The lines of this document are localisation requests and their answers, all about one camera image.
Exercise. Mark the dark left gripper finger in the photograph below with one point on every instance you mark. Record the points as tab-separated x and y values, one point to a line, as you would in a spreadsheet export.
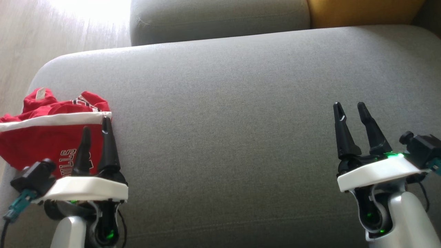
109	151
82	155

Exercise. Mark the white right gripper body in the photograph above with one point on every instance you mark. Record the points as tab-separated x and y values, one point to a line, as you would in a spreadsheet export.
375	172

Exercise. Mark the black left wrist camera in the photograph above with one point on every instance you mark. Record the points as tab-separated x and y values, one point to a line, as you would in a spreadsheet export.
34	175

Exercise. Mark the large grey fabric ottoman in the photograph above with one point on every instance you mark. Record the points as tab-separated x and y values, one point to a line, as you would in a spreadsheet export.
224	120

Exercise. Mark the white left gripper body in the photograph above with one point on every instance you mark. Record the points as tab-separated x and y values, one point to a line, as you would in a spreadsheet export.
86	189

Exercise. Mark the grey sofa seat cushion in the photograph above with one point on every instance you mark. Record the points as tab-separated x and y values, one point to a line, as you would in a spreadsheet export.
220	20

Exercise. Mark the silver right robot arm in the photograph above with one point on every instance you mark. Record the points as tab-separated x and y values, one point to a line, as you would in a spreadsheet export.
410	217

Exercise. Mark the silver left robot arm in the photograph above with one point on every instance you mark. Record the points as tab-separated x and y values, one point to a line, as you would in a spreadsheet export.
69	230

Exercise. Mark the yellow sofa backrest cushion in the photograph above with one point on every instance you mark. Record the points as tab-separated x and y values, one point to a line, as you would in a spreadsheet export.
361	12

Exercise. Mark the red shorts with white stripe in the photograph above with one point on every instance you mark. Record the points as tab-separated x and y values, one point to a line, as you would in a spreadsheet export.
34	144

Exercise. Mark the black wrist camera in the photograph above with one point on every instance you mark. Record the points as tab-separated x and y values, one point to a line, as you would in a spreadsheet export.
34	175
422	148

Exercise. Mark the red Bulls basketball jersey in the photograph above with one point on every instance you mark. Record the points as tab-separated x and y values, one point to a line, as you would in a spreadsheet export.
34	105

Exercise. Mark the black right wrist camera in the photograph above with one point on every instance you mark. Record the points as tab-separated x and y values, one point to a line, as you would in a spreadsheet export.
422	148

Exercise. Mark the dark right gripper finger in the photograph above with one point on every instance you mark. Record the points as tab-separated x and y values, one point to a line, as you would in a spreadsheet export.
344	137
375	137

